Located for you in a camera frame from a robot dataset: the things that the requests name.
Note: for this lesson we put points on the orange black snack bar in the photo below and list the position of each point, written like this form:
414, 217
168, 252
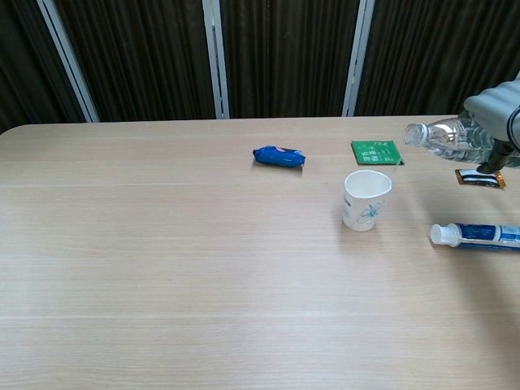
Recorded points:
471, 178

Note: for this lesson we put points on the green square sachet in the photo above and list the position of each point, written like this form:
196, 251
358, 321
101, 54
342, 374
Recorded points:
375, 152

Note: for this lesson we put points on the transparent plastic water bottle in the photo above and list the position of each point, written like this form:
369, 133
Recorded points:
451, 142

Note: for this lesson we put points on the white paper cup blue flower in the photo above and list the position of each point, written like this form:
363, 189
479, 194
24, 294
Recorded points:
365, 203

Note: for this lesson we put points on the black folding screen panel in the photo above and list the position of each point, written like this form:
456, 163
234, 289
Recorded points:
438, 53
142, 57
284, 57
24, 61

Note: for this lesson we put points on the blue snack packet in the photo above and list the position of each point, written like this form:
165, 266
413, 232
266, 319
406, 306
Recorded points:
278, 157

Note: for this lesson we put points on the white blue toothpaste tube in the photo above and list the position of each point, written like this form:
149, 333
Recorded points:
479, 235

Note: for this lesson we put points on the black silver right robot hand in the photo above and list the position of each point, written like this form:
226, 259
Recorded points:
493, 105

